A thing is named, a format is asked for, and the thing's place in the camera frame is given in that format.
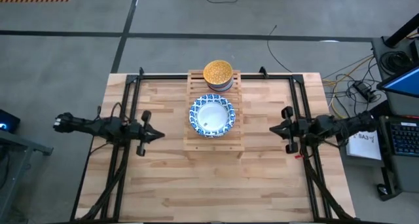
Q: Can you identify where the black power adapter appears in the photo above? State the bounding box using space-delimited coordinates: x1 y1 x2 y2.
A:
353 81 376 99

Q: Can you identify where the black keyboard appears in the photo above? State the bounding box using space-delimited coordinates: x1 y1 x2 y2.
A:
389 121 419 158

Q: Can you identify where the white bowl blue rim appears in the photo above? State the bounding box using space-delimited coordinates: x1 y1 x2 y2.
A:
189 93 236 138

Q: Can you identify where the black pole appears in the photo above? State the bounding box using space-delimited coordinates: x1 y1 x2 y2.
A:
384 13 419 48

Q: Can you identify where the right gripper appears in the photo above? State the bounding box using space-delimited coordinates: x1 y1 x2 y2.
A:
269 106 314 155

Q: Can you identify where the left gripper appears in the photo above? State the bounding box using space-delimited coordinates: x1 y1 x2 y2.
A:
126 110 166 157

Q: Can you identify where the grey equipment cart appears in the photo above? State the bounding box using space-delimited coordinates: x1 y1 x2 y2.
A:
371 36 419 202

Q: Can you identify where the black metal frame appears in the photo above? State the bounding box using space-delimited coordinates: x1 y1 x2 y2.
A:
73 66 356 223

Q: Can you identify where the white paper sheet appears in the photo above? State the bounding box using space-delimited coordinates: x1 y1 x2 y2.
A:
346 130 382 161

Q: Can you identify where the black box blue light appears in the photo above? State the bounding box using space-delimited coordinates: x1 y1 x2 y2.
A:
0 109 21 135

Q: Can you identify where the grey floral patterned bowl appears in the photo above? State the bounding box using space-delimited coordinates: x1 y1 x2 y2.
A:
202 60 234 86

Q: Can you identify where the coiled black cable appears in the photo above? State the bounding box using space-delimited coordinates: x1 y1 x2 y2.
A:
379 50 414 75

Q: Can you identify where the black cable bundle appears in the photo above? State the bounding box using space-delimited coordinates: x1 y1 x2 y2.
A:
301 145 350 222
80 145 130 222

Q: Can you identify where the laptop with blue screen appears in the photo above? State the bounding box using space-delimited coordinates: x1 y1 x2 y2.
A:
376 65 419 99

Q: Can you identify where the wooden slatted shelf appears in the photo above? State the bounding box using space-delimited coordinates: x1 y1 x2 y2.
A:
182 69 246 160

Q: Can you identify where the yellow cable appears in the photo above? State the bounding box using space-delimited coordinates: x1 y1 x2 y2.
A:
323 55 374 119

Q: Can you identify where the grey metal stand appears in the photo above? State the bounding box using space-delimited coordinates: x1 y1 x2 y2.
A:
0 130 54 217

